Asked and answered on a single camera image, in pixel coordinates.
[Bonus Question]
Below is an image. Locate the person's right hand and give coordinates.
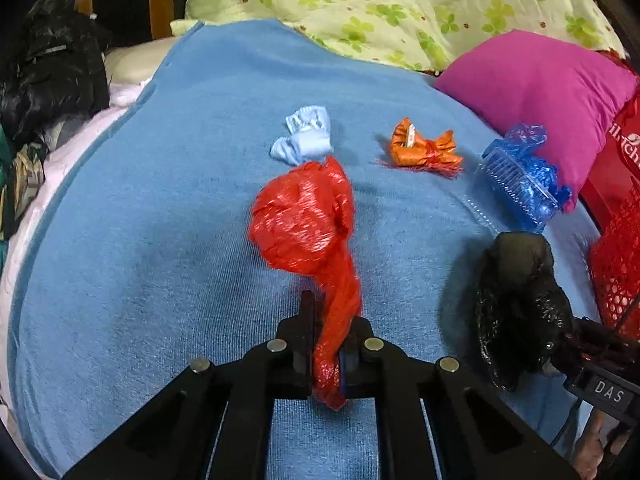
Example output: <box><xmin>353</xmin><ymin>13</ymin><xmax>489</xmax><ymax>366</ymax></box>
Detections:
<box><xmin>574</xmin><ymin>410</ymin><xmax>614</xmax><ymax>480</ymax></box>

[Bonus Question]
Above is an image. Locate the blue fleece blanket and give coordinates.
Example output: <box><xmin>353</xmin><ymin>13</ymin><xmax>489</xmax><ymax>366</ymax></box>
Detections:
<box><xmin>7</xmin><ymin>19</ymin><xmax>602</xmax><ymax>480</ymax></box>

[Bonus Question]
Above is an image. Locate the camouflage cloth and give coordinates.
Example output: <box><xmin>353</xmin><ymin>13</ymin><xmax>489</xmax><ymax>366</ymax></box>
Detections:
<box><xmin>0</xmin><ymin>140</ymin><xmax>49</xmax><ymax>241</ymax></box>

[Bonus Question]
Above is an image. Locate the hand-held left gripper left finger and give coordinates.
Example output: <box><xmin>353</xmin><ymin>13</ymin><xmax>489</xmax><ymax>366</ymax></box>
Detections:
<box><xmin>62</xmin><ymin>290</ymin><xmax>317</xmax><ymax>480</ymax></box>

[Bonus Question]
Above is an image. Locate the magenta pillow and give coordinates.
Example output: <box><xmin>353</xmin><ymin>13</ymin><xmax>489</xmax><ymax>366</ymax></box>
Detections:
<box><xmin>434</xmin><ymin>30</ymin><xmax>639</xmax><ymax>196</ymax></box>

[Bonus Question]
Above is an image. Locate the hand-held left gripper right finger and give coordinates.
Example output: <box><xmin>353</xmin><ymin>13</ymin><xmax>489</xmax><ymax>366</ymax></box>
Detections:
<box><xmin>340</xmin><ymin>316</ymin><xmax>581</xmax><ymax>480</ymax></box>

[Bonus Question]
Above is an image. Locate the cream cushion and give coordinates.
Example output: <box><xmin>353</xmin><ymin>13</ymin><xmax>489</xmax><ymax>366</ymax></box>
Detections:
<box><xmin>102</xmin><ymin>42</ymin><xmax>169</xmax><ymax>86</ymax></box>

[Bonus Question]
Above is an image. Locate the blue plastic bag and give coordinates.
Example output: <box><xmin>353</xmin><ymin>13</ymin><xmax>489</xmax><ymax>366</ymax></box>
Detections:
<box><xmin>465</xmin><ymin>122</ymin><xmax>574</xmax><ymax>234</ymax></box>

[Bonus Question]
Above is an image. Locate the black puffer jacket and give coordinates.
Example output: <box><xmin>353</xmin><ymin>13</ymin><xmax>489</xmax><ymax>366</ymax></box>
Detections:
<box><xmin>0</xmin><ymin>10</ymin><xmax>114</xmax><ymax>149</ymax></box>

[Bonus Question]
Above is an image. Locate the black plastic bag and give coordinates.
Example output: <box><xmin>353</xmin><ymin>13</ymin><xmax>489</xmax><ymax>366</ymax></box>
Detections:
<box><xmin>475</xmin><ymin>231</ymin><xmax>574</xmax><ymax>392</ymax></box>

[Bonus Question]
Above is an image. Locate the red mesh basket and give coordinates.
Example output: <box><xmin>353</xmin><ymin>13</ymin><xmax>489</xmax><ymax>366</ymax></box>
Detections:
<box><xmin>587</xmin><ymin>200</ymin><xmax>640</xmax><ymax>327</ymax></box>

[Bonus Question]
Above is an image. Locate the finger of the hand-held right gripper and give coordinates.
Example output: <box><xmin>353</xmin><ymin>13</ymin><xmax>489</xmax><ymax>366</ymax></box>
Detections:
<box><xmin>542</xmin><ymin>332</ymin><xmax>581</xmax><ymax>381</ymax></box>

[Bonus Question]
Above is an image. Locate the light blue face mask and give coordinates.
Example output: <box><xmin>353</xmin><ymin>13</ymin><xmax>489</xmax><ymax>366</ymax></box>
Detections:
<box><xmin>271</xmin><ymin>106</ymin><xmax>334</xmax><ymax>165</ymax></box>

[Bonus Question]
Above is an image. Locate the red paper gift bag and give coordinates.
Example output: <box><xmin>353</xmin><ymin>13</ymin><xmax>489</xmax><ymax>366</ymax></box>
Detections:
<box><xmin>579</xmin><ymin>92</ymin><xmax>640</xmax><ymax>231</ymax></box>

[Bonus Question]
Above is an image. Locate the orange foil wrapper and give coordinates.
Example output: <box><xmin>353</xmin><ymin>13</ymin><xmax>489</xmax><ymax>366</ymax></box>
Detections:
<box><xmin>376</xmin><ymin>117</ymin><xmax>465</xmax><ymax>180</ymax></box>

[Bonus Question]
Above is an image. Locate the green clover print blanket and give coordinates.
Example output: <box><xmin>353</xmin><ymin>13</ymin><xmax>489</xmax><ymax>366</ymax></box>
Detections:
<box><xmin>185</xmin><ymin>0</ymin><xmax>629</xmax><ymax>74</ymax></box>

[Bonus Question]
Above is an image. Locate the red plastic bag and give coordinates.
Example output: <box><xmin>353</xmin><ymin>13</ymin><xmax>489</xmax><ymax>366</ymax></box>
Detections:
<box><xmin>248</xmin><ymin>156</ymin><xmax>362</xmax><ymax>410</ymax></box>

